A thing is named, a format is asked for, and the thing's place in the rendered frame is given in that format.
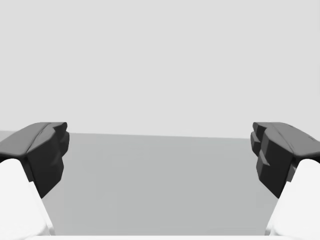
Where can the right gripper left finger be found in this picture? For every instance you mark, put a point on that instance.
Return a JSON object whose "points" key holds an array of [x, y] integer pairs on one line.
{"points": [[37, 160]]}

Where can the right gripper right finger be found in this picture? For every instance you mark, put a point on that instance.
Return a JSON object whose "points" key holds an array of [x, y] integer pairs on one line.
{"points": [[280, 160]]}

